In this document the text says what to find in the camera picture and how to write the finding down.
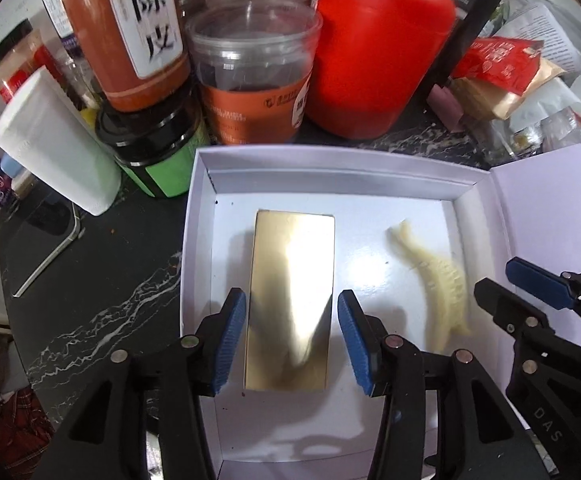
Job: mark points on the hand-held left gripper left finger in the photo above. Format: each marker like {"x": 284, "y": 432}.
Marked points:
{"x": 230, "y": 340}

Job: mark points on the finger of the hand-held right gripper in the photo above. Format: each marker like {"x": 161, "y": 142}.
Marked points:
{"x": 502, "y": 305}
{"x": 537, "y": 280}

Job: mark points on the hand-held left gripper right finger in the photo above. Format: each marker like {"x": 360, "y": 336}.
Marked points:
{"x": 355, "y": 345}

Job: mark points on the cream hair claw clip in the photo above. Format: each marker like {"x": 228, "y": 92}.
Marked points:
{"x": 438, "y": 280}

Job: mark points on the gold rectangular box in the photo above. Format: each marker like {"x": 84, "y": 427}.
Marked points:
{"x": 290, "y": 300}

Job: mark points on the lilac gift box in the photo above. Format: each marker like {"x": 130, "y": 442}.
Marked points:
{"x": 370, "y": 240}

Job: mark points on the white plastic packet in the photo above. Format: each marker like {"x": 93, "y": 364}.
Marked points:
{"x": 545, "y": 105}

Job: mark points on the green jar black lid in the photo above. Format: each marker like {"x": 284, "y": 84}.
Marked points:
{"x": 165, "y": 170}

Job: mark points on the tan paper envelope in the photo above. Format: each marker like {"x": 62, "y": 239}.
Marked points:
{"x": 495, "y": 102}

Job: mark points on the pink folded paper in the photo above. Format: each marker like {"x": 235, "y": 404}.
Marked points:
{"x": 445, "y": 105}

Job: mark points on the dark phone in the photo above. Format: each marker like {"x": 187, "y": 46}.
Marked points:
{"x": 45, "y": 215}

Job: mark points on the red foil packet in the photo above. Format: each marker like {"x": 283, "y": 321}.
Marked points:
{"x": 500, "y": 57}

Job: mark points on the open clear jar orange label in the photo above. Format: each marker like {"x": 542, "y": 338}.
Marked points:
{"x": 250, "y": 110}

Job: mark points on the red plaid cloth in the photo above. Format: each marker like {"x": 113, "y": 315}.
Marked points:
{"x": 15, "y": 425}

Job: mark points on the black snack pouch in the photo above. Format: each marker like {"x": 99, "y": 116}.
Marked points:
{"x": 467, "y": 30}

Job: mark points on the white cylinder roll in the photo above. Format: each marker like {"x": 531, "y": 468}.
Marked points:
{"x": 55, "y": 145}

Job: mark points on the red canister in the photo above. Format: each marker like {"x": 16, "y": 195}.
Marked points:
{"x": 375, "y": 55}

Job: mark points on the small blue case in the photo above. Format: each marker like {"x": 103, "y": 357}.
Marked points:
{"x": 9, "y": 164}

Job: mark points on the brown spice jar white label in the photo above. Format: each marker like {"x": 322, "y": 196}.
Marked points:
{"x": 95, "y": 35}

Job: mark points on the spice jar black lid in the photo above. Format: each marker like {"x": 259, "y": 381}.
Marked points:
{"x": 10, "y": 75}

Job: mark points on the clear jar purple label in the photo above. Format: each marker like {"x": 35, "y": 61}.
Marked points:
{"x": 55, "y": 5}

